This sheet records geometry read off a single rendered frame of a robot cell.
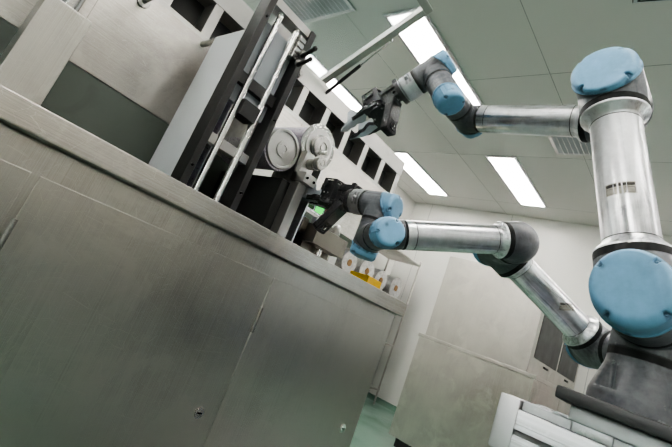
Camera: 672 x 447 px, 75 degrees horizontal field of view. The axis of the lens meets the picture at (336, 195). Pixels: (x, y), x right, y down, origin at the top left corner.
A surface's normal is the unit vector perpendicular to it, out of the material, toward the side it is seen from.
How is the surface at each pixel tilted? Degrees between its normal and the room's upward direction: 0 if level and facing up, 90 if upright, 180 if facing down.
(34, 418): 90
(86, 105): 90
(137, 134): 90
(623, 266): 97
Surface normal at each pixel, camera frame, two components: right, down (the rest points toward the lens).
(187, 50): 0.73, 0.11
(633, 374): -0.53, -0.69
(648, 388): -0.26, -0.64
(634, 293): -0.65, -0.31
